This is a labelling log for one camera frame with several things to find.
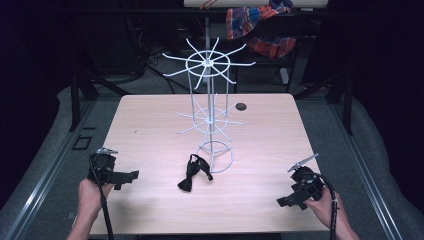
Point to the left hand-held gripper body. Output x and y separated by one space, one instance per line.
104 166

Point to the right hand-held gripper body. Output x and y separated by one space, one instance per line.
307 185

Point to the black bow tie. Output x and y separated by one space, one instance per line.
193 171

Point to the person's right hand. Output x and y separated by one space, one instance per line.
325 208

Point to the person's left hand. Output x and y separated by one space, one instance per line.
90 198

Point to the black metal stand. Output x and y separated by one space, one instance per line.
346 106
75 100

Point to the black chair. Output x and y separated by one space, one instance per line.
293 66

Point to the plaid cloth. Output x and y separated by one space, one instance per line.
246 20

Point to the aluminium floor rail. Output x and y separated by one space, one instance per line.
43 173
366 180

